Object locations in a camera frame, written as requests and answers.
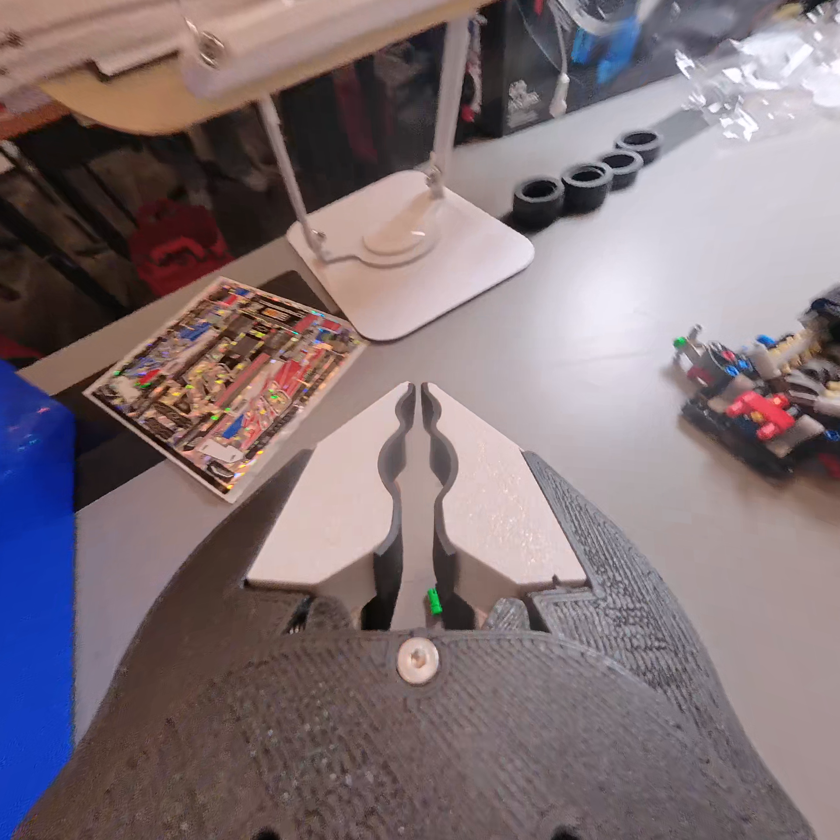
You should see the lego instruction booklet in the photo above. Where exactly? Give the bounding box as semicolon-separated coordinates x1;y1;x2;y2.
0;0;191;83

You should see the lego car chassis assembly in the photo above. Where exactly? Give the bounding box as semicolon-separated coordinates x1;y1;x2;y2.
672;282;840;480

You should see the holographic sticker sheet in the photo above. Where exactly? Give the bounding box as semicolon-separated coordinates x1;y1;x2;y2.
84;276;368;505

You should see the red bag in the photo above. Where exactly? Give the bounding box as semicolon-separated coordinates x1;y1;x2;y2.
128;199;234;298

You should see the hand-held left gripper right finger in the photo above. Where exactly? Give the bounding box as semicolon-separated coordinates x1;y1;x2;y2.
420;382;588;631

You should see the black lego set box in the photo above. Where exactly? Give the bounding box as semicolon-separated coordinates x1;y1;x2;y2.
459;0;775;139

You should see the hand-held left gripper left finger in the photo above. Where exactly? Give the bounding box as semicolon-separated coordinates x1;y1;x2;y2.
245;382;418;631

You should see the blue plastic bin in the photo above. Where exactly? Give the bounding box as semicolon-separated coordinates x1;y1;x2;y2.
0;357;77;840

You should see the black rubber lego tire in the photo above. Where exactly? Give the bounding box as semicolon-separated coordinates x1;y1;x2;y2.
615;130;662;165
512;176;567;231
598;150;645;191
561;163;613;212

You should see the clear plastic bag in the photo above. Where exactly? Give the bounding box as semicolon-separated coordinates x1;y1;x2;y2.
676;13;840;142

